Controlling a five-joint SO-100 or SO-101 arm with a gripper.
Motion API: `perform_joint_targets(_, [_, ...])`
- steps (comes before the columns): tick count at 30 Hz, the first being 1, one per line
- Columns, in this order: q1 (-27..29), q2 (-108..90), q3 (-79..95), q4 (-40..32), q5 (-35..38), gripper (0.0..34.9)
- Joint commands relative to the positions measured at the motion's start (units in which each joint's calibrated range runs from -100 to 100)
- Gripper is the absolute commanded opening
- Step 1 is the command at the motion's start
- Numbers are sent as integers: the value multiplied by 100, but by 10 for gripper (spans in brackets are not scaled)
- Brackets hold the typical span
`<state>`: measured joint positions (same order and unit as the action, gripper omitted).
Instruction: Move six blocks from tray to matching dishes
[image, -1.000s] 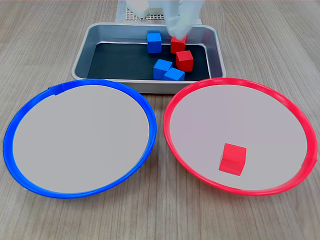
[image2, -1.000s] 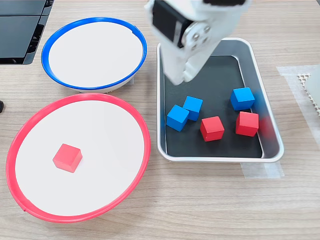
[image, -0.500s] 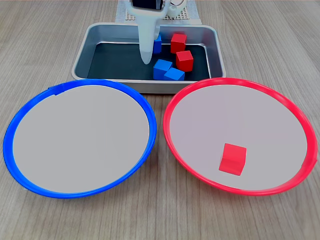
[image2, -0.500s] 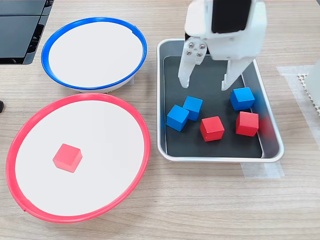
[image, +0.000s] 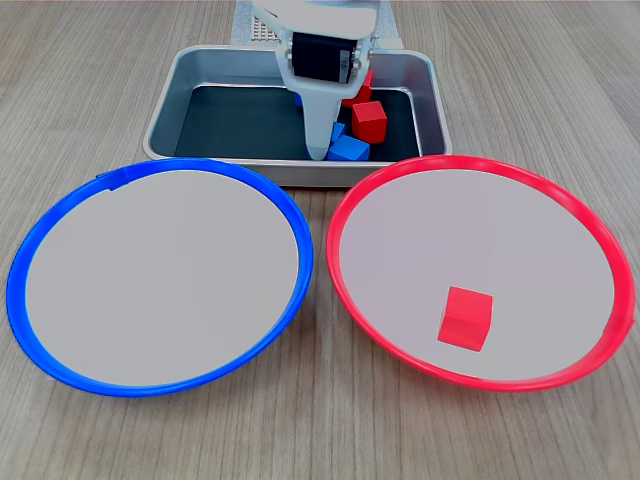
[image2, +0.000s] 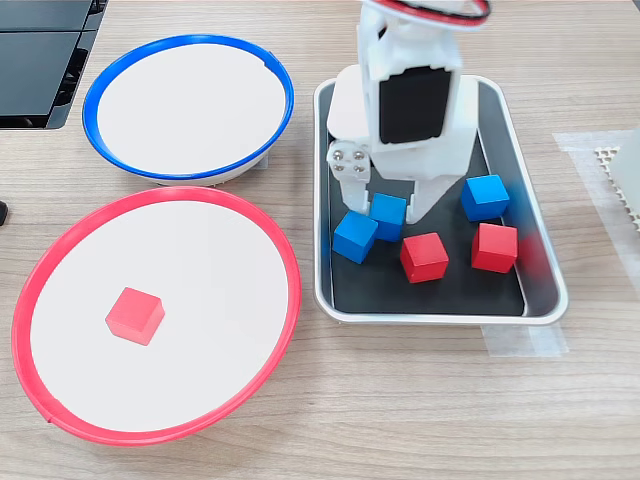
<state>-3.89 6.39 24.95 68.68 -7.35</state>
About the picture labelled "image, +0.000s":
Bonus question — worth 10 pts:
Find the small red cube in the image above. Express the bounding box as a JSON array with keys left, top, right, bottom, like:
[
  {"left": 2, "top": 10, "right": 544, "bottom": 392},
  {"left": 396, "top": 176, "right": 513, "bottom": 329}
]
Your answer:
[
  {"left": 341, "top": 69, "right": 375, "bottom": 109},
  {"left": 351, "top": 100, "right": 389, "bottom": 144},
  {"left": 437, "top": 285, "right": 494, "bottom": 353}
]

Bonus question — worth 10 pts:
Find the blue-rimmed white plate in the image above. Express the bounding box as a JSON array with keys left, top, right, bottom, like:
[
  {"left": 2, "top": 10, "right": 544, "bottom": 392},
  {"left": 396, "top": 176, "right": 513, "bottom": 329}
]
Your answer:
[{"left": 5, "top": 157, "right": 315, "bottom": 399}]

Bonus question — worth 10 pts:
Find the red-rimmed white plate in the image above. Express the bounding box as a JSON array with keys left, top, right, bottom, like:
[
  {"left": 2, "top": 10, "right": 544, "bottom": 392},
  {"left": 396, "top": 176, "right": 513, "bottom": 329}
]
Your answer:
[{"left": 325, "top": 154, "right": 637, "bottom": 394}]

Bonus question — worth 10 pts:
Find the steel tray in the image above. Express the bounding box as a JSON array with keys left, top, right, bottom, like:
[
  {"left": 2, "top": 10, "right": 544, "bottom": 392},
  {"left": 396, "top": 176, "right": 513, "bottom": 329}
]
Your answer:
[{"left": 142, "top": 44, "right": 454, "bottom": 189}]

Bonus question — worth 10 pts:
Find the black tray mat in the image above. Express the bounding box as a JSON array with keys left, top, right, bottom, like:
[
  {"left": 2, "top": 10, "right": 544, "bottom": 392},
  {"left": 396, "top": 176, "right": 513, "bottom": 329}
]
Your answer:
[{"left": 173, "top": 84, "right": 421, "bottom": 162}]

